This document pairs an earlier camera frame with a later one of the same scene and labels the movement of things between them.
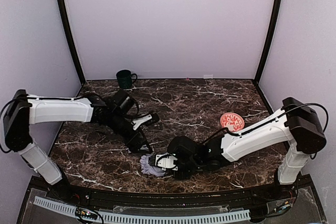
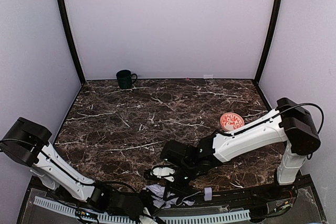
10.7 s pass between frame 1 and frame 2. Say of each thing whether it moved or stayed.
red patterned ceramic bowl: stayed
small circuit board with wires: stayed
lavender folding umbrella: moved
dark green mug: stayed
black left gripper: moved
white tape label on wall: stayed
